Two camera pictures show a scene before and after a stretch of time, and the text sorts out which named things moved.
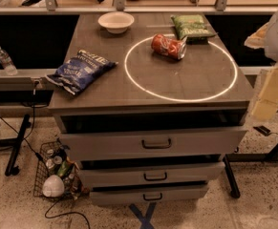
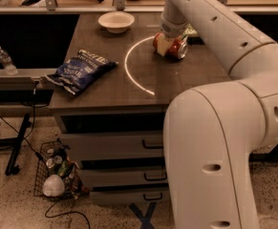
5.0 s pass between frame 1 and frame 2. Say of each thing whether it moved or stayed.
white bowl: stayed
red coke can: stayed
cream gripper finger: moved
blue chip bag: stayed
